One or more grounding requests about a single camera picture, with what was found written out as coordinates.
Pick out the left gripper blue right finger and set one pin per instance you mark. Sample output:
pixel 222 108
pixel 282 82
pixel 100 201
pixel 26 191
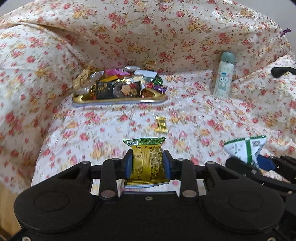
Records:
pixel 183 170

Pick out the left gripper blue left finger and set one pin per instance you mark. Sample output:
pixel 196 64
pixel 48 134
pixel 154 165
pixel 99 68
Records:
pixel 112 170

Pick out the gold green snack packet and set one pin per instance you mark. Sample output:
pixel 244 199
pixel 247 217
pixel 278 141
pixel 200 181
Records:
pixel 147 163

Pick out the green white triangle packet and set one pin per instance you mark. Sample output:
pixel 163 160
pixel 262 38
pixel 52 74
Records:
pixel 246 149

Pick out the small gold candy packet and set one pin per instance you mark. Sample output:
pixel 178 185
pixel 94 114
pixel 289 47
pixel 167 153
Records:
pixel 160 124

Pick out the gold tray full of snacks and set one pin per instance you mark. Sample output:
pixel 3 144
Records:
pixel 153 88

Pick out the black cracker packet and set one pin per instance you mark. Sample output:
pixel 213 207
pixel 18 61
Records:
pixel 118 89

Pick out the cartoon cat water bottle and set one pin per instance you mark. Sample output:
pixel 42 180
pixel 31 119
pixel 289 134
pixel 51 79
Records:
pixel 224 75

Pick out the floral sofa cover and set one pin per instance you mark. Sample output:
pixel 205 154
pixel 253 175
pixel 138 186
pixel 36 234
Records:
pixel 45 45

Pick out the black strap handle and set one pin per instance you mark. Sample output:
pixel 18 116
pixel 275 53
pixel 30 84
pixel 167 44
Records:
pixel 277 72

